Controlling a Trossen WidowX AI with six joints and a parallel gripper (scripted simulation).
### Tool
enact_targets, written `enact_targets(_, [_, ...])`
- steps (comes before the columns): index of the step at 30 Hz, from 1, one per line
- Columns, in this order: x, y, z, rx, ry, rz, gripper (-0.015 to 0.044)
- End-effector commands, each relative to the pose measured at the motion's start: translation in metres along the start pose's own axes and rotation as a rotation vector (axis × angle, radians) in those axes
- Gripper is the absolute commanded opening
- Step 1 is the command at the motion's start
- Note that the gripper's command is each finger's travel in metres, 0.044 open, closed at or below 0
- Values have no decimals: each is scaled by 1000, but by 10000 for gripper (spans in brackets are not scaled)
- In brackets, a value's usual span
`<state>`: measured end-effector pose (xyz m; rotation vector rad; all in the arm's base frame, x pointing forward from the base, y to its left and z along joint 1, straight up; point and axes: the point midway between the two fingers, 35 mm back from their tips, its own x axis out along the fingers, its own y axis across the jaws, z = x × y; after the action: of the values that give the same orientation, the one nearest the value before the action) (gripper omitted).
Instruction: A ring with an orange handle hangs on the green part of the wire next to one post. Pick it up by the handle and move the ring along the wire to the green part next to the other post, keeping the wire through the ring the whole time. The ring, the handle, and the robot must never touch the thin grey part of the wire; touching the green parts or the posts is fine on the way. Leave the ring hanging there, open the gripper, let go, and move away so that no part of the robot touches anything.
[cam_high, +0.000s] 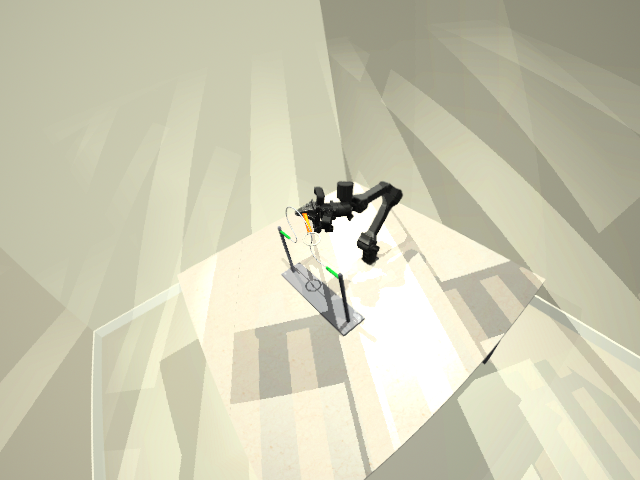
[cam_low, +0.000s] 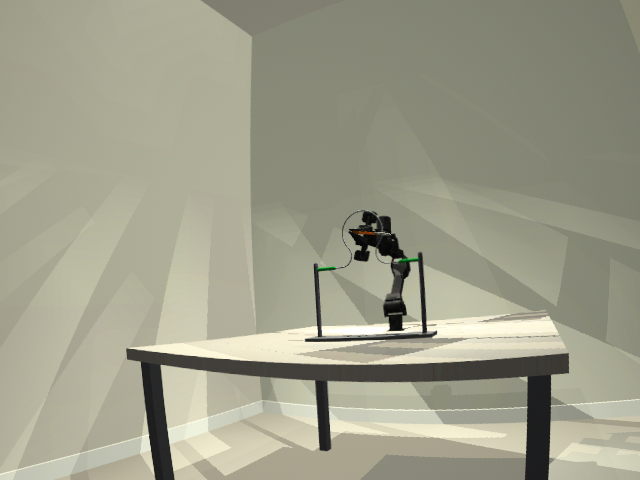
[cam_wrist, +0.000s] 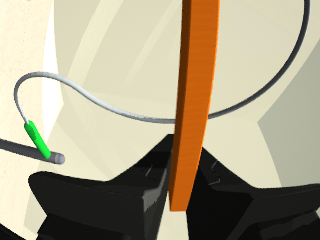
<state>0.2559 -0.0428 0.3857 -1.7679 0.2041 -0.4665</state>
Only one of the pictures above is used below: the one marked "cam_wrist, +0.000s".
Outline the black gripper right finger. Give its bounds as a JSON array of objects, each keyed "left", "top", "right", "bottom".
[{"left": 185, "top": 147, "right": 320, "bottom": 240}]

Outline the orange handle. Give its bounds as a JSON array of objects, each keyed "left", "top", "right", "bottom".
[{"left": 168, "top": 0, "right": 220, "bottom": 212}]

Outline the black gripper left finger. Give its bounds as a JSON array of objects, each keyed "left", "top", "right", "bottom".
[{"left": 28, "top": 135, "right": 173, "bottom": 240}]

